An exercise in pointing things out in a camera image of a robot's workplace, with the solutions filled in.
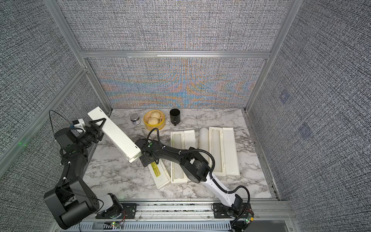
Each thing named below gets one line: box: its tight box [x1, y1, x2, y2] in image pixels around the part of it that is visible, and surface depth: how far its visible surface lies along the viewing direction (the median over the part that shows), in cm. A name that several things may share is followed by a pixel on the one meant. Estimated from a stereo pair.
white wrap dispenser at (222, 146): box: [208, 126, 241, 177], surface depth 94 cm
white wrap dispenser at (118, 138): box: [87, 106, 143, 163], surface depth 75 cm
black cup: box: [169, 108, 181, 127], surface depth 108 cm
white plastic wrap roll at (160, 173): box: [147, 158, 172, 189], surface depth 84 cm
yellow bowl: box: [143, 109, 166, 131], surface depth 111 cm
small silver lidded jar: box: [129, 113, 142, 126], surface depth 109 cm
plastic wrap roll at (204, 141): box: [199, 127, 210, 163], surface depth 99 cm
